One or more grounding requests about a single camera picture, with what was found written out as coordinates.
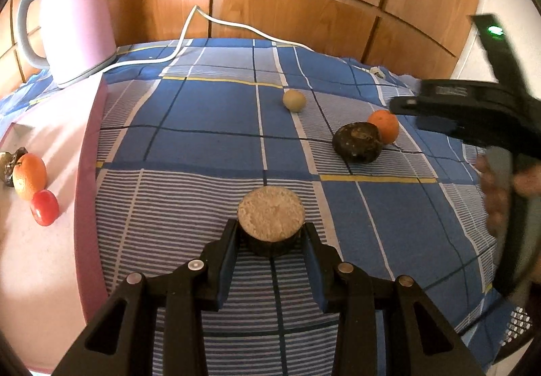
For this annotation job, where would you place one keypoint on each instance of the dark cut fruit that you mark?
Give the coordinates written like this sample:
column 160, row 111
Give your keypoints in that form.
column 270, row 213

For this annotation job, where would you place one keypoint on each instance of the pink-rimmed white tray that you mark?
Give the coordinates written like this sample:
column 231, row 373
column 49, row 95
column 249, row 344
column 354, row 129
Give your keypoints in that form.
column 42, row 274

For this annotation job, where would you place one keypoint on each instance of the person's right hand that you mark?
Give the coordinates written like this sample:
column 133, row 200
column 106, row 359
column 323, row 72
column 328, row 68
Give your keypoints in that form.
column 492, row 198

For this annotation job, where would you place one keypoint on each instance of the mandarin orange with green stem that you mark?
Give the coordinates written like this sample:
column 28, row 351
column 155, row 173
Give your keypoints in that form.
column 29, row 177

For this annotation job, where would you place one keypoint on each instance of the dark brown round fruit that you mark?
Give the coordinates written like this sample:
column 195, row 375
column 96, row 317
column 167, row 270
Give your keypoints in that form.
column 357, row 142

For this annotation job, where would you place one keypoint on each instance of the small red tomato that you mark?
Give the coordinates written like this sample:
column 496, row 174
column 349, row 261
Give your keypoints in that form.
column 44, row 208

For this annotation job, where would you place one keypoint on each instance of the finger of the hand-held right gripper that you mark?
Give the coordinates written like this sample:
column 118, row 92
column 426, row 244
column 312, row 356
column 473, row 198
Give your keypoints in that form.
column 405, row 105
column 439, row 127

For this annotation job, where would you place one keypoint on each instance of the blue checked tablecloth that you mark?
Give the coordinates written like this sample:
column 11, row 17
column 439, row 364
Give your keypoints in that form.
column 211, row 139

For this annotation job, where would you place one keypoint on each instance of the small orange fruit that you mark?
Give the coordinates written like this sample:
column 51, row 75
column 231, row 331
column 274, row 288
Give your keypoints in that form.
column 386, row 124

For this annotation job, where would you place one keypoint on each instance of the white perforated basket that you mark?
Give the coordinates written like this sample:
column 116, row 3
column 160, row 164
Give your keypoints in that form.
column 517, row 323

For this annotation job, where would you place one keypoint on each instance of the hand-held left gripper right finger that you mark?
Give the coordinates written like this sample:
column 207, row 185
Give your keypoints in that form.
column 312, row 270

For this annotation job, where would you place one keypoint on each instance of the pink electric kettle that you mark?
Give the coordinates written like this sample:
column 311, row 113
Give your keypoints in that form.
column 76, row 21

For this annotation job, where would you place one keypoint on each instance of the foil-wrapped round piece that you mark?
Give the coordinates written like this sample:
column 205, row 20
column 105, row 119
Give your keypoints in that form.
column 8, row 167

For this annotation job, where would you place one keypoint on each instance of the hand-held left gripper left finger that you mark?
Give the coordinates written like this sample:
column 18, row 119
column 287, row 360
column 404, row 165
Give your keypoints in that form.
column 226, row 270

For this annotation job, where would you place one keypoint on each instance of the small beige round fruit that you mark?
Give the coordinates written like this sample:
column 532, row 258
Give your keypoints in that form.
column 294, row 100

